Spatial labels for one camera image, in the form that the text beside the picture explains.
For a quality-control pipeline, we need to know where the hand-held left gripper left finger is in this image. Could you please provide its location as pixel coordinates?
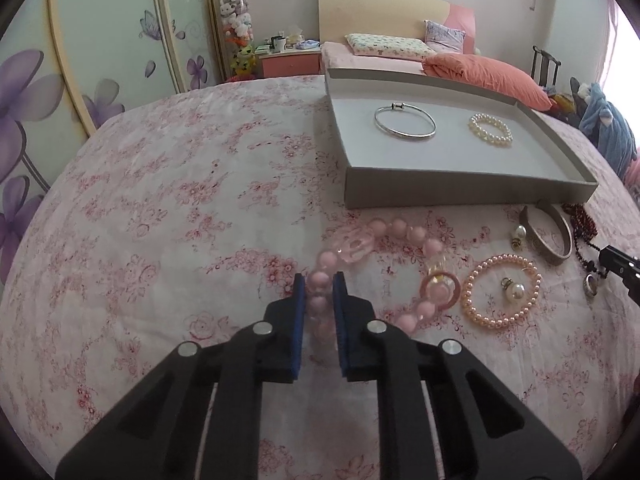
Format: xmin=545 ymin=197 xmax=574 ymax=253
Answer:
xmin=55 ymin=274 xmax=307 ymax=480

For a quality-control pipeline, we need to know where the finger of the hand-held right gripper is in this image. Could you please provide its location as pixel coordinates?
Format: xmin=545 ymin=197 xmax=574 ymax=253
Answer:
xmin=597 ymin=244 xmax=640 ymax=306

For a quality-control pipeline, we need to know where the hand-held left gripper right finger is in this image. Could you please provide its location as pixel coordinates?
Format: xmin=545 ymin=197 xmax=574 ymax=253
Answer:
xmin=332 ymin=271 xmax=583 ymax=480

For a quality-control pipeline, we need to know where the grey metal cuff bangle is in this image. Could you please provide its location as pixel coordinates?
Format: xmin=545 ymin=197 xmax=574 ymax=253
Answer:
xmin=518 ymin=200 xmax=574 ymax=264

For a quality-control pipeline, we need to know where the dark red bead bracelet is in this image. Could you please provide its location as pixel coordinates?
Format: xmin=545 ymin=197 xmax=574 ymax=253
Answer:
xmin=561 ymin=202 xmax=608 ymax=281

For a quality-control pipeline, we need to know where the large pink bead bracelet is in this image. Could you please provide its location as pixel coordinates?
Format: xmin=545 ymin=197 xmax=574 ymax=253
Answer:
xmin=302 ymin=217 xmax=461 ymax=356

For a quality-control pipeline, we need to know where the pink pearl bracelet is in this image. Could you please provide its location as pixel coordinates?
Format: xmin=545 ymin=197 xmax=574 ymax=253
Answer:
xmin=461 ymin=255 xmax=543 ymax=331

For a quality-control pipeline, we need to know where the grey cardboard tray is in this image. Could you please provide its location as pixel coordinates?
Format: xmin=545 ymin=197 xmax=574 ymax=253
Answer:
xmin=324 ymin=67 xmax=599 ymax=210

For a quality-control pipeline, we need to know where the blue plush garment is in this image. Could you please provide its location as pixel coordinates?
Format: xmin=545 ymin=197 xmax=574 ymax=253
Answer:
xmin=580 ymin=82 xmax=638 ymax=173

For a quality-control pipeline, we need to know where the colourful toy pile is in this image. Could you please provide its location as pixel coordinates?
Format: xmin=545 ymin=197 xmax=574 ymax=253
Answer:
xmin=550 ymin=87 xmax=581 ymax=121

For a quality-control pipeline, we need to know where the dark wooden chair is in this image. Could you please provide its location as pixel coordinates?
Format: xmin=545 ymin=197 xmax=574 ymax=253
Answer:
xmin=530 ymin=45 xmax=562 ymax=88

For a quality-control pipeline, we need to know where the silver bangle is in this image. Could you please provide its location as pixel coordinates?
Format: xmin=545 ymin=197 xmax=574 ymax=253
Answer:
xmin=374 ymin=102 xmax=437 ymax=138

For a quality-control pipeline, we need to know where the folded orange quilt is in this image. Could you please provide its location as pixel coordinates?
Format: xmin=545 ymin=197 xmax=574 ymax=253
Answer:
xmin=422 ymin=52 xmax=553 ymax=111

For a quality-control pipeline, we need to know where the pink and cream nightstand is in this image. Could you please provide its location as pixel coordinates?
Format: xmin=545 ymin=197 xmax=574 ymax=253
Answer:
xmin=256 ymin=40 xmax=323 ymax=78

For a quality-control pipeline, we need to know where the pink bed sheet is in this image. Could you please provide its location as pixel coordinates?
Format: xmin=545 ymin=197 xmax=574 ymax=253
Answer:
xmin=320 ymin=41 xmax=431 ymax=78

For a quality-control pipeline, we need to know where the pink curtain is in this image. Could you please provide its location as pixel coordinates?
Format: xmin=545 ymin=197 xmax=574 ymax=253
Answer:
xmin=605 ymin=0 xmax=640 ymax=43

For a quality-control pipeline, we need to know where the floral print pillow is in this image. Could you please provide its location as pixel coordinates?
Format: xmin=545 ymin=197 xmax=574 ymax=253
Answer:
xmin=345 ymin=33 xmax=437 ymax=59

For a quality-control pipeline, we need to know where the lavender pillow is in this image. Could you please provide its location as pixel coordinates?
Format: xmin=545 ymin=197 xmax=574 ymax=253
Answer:
xmin=424 ymin=20 xmax=466 ymax=54

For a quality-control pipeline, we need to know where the clear tube of plush toys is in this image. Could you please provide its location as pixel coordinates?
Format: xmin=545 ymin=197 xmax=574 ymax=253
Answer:
xmin=215 ymin=0 xmax=258 ymax=81

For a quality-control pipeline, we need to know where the cream and pink headboard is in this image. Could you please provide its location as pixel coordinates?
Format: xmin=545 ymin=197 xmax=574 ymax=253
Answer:
xmin=317 ymin=0 xmax=476 ymax=56

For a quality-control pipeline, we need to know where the floral sliding-door wardrobe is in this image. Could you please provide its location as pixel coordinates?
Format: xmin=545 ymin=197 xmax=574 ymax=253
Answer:
xmin=0 ymin=0 xmax=226 ymax=286

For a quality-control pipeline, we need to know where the white pearl bracelet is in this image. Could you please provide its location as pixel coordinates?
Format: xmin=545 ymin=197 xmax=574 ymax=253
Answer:
xmin=468 ymin=113 xmax=514 ymax=149

